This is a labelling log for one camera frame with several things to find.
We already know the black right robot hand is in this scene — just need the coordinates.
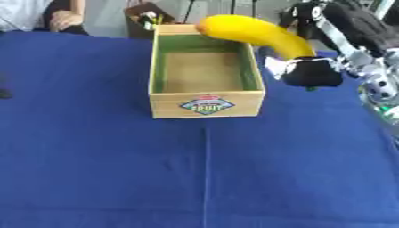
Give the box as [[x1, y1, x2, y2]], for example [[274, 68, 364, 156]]
[[263, 0, 399, 89]]

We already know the yellow toy banana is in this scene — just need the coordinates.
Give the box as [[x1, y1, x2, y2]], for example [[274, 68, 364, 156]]
[[194, 14, 318, 61]]

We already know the tan box with green inside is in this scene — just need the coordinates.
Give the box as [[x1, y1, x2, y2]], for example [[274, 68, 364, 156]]
[[146, 24, 267, 119]]

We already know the brown bag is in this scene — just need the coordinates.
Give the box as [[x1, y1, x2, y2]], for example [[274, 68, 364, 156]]
[[123, 1, 178, 40]]

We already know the person's hand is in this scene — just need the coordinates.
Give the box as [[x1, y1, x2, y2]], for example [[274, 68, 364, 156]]
[[48, 10, 85, 32]]

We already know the person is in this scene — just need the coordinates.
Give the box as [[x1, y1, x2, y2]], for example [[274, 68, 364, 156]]
[[0, 0, 91, 36]]

